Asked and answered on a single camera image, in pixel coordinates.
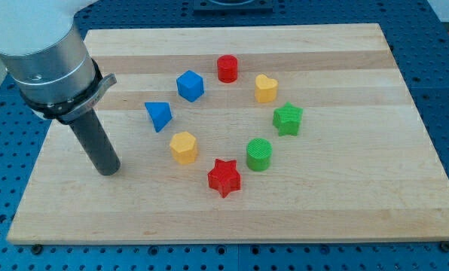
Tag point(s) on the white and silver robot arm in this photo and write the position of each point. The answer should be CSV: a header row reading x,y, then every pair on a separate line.
x,y
43,51

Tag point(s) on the red star block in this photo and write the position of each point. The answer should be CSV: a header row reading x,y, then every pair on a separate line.
x,y
224,177

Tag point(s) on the green star block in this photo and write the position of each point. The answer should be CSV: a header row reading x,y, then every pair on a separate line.
x,y
287,119

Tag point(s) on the green cylinder block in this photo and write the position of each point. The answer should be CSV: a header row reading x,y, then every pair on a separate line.
x,y
258,154

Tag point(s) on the yellow hexagon block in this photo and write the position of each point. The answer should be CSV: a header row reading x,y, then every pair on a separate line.
x,y
183,146

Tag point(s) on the blue cube block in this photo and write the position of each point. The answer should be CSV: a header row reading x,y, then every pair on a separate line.
x,y
190,86

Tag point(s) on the yellow heart block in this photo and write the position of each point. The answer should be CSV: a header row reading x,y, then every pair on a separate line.
x,y
265,88

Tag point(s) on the blue triangular prism block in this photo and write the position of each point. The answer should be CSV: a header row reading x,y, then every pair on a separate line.
x,y
160,113

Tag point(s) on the red cylinder block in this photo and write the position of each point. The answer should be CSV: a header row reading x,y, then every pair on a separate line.
x,y
227,68

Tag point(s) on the light wooden board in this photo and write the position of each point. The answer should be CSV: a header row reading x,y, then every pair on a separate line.
x,y
362,167

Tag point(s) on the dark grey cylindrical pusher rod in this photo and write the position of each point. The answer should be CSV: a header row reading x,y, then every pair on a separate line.
x,y
93,139

